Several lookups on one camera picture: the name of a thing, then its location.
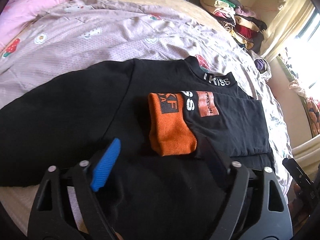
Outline cream window curtain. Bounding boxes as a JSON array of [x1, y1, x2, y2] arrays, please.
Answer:
[[260, 0, 315, 62]]

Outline pink strawberry print duvet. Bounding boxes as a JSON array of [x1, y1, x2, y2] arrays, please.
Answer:
[[1, 0, 292, 239]]

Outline pile of folded clothes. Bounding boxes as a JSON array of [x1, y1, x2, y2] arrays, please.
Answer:
[[200, 0, 267, 53]]

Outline pink blanket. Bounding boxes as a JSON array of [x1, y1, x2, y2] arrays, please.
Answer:
[[1, 0, 70, 49]]

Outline bag with purple clothes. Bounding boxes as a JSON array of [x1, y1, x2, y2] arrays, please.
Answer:
[[247, 50, 272, 81]]

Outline black sweatshirt with orange cuffs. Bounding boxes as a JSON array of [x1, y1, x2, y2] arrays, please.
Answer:
[[1, 56, 274, 239]]

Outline person's right hand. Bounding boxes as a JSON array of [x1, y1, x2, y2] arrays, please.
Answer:
[[292, 184, 304, 206]]

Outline clothes on window sill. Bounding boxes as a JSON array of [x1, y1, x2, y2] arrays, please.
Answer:
[[277, 53, 320, 138]]

